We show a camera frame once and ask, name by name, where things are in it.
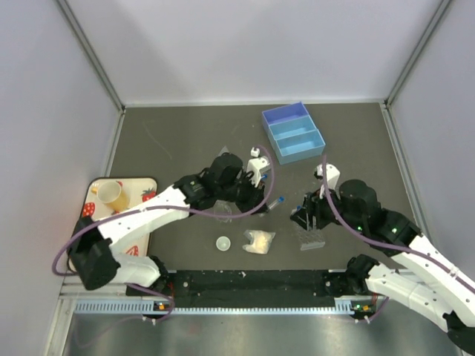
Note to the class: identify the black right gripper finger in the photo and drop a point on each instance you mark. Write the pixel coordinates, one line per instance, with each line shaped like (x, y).
(310, 202)
(299, 216)

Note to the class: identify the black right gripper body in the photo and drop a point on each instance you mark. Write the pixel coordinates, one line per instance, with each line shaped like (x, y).
(323, 216)

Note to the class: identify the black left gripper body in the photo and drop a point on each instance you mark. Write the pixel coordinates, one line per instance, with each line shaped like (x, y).
(245, 193)

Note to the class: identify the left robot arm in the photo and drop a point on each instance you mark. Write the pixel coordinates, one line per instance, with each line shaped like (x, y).
(97, 251)

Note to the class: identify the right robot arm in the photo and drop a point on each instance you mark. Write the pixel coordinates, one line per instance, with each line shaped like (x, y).
(444, 295)

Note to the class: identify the clear acrylic test tube rack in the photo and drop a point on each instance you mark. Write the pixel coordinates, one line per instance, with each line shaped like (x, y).
(309, 240)

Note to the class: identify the clear bag of cotton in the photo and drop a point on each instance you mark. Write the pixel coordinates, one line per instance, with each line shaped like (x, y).
(259, 241)

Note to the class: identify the small white plastic cup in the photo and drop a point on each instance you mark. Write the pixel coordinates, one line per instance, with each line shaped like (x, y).
(223, 243)

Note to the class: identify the clear plastic funnel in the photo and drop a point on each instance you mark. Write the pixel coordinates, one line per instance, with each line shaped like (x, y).
(224, 150)

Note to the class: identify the blue compartment organizer box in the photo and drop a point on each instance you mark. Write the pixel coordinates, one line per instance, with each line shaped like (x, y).
(292, 133)

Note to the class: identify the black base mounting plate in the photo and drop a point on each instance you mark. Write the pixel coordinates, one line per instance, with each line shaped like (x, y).
(259, 289)

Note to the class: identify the cream ceramic mug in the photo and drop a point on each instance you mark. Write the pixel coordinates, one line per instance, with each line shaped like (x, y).
(112, 195)

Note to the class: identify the strawberry pattern tray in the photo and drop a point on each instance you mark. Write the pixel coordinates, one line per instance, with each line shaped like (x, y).
(136, 190)

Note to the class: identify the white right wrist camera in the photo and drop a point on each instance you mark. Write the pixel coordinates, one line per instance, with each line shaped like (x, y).
(332, 174)

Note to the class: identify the grey slotted cable duct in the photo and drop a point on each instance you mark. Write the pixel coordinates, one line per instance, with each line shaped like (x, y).
(155, 307)

